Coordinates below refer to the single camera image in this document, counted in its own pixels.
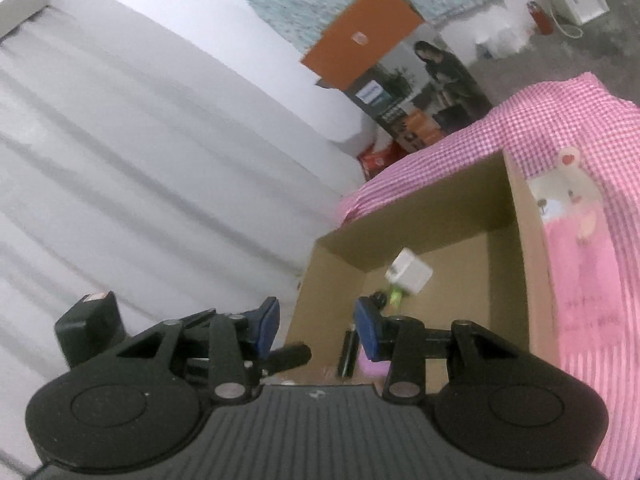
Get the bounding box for red bottle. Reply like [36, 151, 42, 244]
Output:
[527, 1, 554, 37]

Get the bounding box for green dropper bottle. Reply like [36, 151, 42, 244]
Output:
[382, 285, 409, 311]

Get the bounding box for printed appliance box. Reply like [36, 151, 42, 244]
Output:
[342, 25, 493, 157]

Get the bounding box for white charger plug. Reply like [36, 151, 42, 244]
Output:
[385, 247, 434, 296]

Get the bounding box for brown cardboard box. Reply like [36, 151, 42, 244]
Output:
[285, 150, 563, 396]

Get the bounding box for black pen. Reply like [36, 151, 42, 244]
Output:
[337, 328, 359, 379]

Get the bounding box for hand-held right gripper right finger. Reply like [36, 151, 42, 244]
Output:
[353, 296, 506, 402]

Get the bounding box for orange box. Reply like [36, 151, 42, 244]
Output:
[300, 0, 426, 91]

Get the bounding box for red snack packet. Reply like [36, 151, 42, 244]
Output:
[359, 142, 406, 182]

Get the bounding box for white bags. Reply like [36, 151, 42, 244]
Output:
[472, 24, 532, 59]

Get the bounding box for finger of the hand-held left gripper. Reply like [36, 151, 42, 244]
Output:
[266, 342, 314, 377]

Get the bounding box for white power cable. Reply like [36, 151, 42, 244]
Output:
[549, 9, 585, 40]

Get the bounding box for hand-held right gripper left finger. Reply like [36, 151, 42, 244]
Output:
[117, 296, 281, 404]

